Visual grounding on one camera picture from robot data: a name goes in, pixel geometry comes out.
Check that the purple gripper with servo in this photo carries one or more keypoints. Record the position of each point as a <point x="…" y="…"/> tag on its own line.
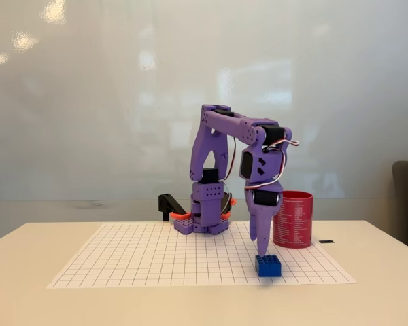
<point x="260" y="214"/>

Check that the blue toy brick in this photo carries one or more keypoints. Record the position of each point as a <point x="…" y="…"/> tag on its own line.
<point x="268" y="266"/>

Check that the purple robot arm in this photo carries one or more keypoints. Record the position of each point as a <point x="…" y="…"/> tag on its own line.
<point x="204" y="149"/>

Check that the red cup with white print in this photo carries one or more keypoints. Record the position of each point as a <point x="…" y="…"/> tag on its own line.
<point x="296" y="220"/>

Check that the orange clamp with knob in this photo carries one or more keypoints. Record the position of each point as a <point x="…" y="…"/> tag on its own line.
<point x="233" y="202"/>

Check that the orange clamp pad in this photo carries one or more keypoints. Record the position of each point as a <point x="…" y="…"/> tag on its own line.
<point x="179" y="215"/>

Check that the black table clamp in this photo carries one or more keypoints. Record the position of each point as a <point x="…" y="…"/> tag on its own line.
<point x="166" y="203"/>

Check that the white grid paper sheet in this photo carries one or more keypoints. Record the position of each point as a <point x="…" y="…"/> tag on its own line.
<point x="149" y="258"/>

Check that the brown chair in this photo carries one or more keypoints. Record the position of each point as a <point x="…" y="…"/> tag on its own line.
<point x="406" y="203"/>

